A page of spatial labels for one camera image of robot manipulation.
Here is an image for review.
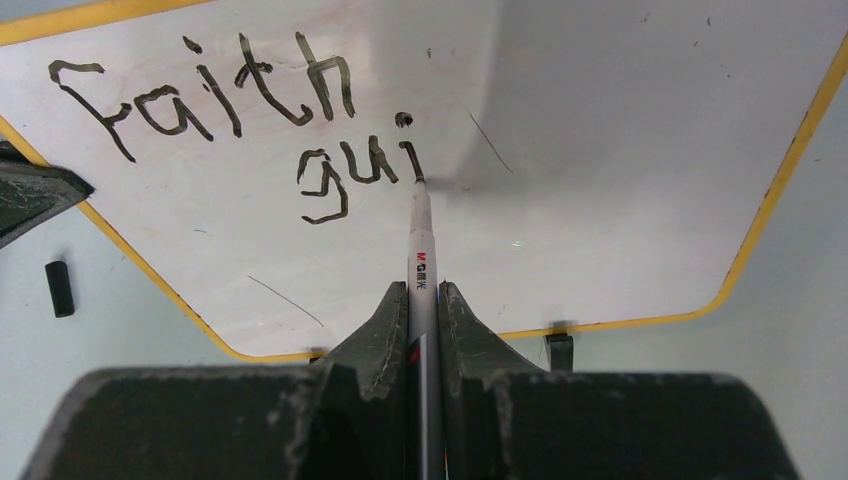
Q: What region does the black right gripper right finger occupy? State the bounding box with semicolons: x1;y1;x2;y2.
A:
438;281;542;479

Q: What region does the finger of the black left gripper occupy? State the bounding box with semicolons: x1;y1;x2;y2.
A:
1;140;94;248

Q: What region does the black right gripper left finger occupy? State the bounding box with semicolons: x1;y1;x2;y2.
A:
264;282;409;479

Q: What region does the black whiteboard marker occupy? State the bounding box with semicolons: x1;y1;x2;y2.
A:
407;177;446;479

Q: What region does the black marker cap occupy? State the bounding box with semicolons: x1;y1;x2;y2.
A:
45;260;75;318

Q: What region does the black whiteboard stand foot right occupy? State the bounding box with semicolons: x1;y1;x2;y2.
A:
544;321;575;373

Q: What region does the white whiteboard yellow frame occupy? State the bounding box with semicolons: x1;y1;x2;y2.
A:
1;1;847;360

